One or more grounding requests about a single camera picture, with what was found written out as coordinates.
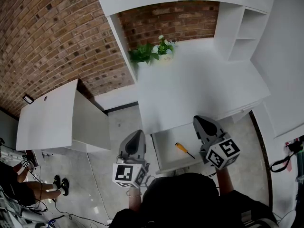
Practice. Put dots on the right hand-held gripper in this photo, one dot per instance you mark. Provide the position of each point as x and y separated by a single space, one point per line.
222 154

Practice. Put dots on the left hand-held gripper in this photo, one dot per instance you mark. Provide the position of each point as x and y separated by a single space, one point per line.
123 173

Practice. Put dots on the white drawer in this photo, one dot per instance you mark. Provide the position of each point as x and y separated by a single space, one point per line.
171 158
237 113

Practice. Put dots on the person's right forearm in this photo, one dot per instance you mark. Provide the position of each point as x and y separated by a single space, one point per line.
224 180

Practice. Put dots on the person's left forearm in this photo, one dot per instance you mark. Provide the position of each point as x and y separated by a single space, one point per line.
135 202

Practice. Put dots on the closed white drawer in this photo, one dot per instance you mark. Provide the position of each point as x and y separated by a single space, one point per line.
237 113

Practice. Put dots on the white desk with hutch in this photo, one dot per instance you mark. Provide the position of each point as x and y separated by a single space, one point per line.
202 87

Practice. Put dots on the person's black shirt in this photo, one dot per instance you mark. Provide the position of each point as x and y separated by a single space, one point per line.
180 203

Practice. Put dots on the small plain white desk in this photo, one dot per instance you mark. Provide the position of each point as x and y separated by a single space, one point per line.
45 125

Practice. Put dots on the green leafy potted plant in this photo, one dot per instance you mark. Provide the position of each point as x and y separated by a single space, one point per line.
142 53

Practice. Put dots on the grey cabinet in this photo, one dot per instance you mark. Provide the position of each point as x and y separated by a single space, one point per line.
7 129

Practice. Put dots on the black camera device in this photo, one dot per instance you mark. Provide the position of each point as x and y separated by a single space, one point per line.
294 146

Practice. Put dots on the black wall socket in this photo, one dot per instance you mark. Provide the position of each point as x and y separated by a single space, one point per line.
28 99

